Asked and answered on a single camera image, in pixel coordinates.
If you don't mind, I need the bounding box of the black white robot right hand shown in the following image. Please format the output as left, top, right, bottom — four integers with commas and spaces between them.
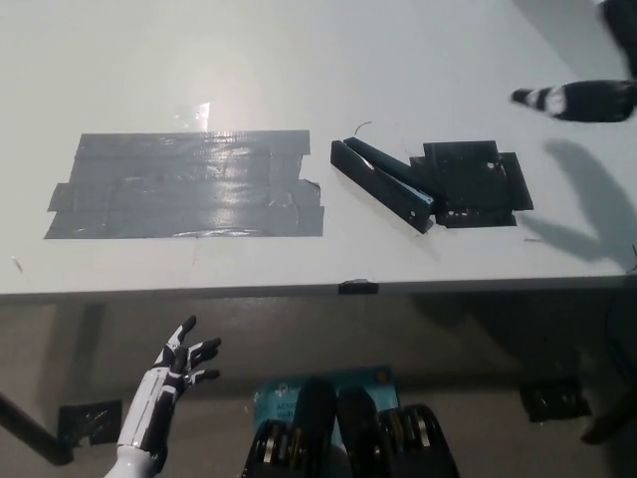
511, 0, 637, 124

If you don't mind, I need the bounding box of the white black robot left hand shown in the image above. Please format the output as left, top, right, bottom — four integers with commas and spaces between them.
114, 315, 222, 460

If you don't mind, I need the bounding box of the black stapler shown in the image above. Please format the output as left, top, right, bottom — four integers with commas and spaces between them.
329, 135, 448, 235

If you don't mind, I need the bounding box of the black floor tape patch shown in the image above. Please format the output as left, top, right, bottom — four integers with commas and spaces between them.
58, 398, 123, 448
519, 380, 593, 424

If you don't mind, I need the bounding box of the black table leg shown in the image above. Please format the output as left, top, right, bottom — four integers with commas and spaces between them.
579, 392, 637, 446
0, 391, 76, 465

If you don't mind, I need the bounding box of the clear tape piece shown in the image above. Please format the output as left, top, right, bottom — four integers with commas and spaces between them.
172, 102, 211, 133

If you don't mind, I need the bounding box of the grey duct tape patch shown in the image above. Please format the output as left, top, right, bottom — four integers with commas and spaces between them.
43, 129, 325, 241

